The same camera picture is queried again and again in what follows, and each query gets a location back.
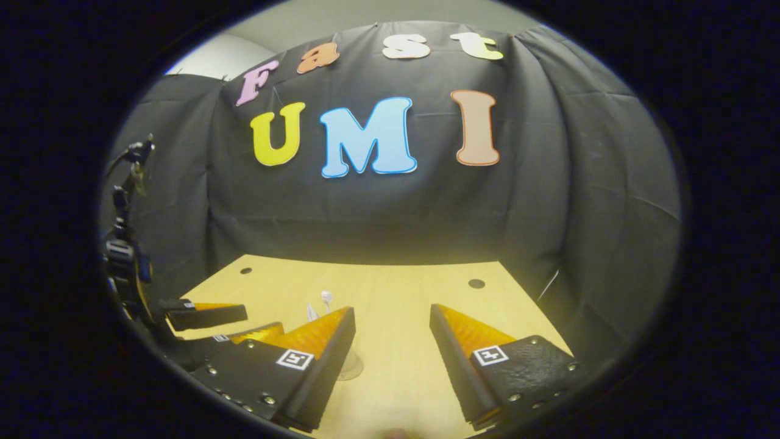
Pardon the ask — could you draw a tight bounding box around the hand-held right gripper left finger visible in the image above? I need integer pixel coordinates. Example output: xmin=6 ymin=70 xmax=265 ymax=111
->
xmin=190 ymin=306 xmax=356 ymax=434

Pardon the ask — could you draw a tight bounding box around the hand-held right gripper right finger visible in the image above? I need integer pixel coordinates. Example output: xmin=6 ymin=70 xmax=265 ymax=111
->
xmin=430 ymin=304 xmax=580 ymax=430

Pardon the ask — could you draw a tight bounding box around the light wooden desktop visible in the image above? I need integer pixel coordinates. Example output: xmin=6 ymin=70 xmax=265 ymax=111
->
xmin=174 ymin=254 xmax=573 ymax=439

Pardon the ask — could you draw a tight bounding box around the black backdrop cloth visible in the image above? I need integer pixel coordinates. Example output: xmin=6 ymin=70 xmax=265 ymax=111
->
xmin=107 ymin=20 xmax=681 ymax=366

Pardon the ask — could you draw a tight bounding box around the thin white cable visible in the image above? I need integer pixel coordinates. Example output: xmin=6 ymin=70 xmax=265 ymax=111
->
xmin=539 ymin=268 xmax=560 ymax=302

